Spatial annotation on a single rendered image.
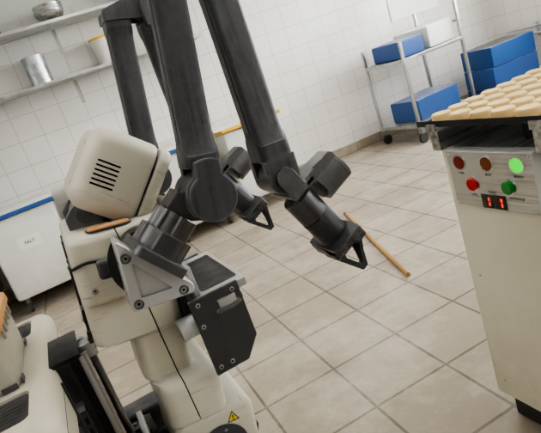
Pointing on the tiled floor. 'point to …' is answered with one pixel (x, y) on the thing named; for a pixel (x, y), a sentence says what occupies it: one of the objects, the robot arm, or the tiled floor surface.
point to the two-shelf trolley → (410, 82)
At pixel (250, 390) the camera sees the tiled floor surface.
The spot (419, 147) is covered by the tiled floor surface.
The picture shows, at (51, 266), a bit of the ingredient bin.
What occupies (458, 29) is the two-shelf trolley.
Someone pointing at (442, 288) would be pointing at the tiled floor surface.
